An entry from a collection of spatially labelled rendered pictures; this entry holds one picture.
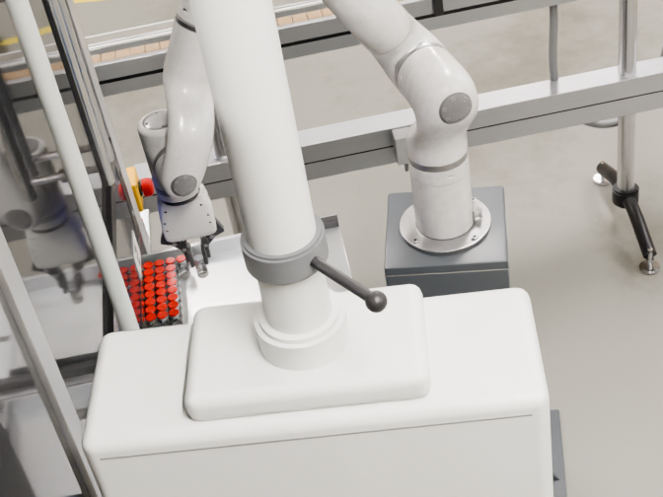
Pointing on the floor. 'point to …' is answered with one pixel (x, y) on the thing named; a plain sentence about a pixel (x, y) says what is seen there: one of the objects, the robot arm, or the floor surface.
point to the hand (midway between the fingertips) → (197, 253)
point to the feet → (630, 215)
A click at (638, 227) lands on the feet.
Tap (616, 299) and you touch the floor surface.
